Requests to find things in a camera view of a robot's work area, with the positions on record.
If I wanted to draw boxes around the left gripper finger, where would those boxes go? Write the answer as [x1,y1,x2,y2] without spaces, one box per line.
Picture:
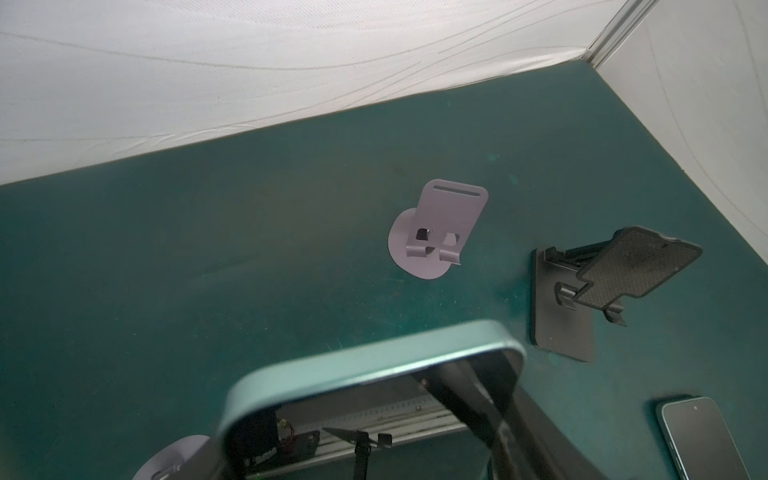
[503,387,607,479]

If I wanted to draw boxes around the purple phone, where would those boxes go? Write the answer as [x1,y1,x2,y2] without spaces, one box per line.
[655,396,750,480]

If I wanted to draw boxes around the dark angular stand right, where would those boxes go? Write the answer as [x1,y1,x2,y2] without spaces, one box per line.
[530,226,703,362]

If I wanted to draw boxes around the back centre round stand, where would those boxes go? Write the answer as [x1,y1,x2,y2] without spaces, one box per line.
[388,179,488,280]

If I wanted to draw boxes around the round stand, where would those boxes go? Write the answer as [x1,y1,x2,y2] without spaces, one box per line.
[133,435,209,480]
[388,179,488,280]

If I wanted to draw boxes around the back left round stand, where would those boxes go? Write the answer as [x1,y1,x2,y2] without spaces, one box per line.
[133,435,209,480]

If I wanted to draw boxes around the green table mat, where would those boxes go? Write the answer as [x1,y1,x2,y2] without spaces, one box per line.
[1,62,767,479]

